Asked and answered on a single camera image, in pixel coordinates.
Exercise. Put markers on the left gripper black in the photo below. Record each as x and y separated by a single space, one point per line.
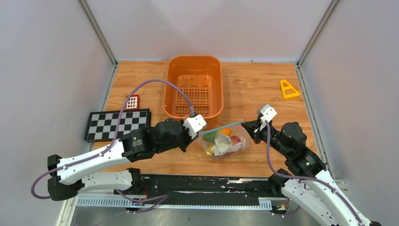
189 139

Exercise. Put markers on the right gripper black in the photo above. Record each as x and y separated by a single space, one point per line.
253 128

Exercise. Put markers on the red toy tomato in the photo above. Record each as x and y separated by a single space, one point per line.
236 140

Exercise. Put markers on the orange green toy mango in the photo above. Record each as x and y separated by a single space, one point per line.
210 136

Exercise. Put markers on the clear zip top bag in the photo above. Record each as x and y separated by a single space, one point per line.
236 130

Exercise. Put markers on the white toy mushroom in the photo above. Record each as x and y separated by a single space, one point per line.
220 152
223 141

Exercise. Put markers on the orange plastic basket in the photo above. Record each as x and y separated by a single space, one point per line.
200 79

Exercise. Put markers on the yellow toy banana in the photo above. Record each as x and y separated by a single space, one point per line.
211 150

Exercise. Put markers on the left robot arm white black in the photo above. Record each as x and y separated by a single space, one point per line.
67 173

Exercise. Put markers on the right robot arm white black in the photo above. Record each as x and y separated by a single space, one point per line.
308 182

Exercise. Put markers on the yellow triangular plastic stand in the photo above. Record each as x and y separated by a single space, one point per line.
288 91

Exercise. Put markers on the red white grid block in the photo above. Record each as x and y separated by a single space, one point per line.
133 103

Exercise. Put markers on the black white checkerboard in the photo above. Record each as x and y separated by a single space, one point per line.
101 126

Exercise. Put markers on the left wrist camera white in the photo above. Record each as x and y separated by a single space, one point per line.
194 125

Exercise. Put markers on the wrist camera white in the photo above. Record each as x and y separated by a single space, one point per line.
194 125
266 113

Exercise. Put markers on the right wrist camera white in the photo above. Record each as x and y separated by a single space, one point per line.
266 113

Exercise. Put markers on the black mounting base plate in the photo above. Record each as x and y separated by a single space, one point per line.
208 190

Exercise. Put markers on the right aluminium frame post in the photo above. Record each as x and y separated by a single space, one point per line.
318 31

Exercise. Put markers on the aluminium frame post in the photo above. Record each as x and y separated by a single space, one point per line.
318 31
98 32

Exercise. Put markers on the left aluminium frame post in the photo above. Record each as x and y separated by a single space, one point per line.
98 32

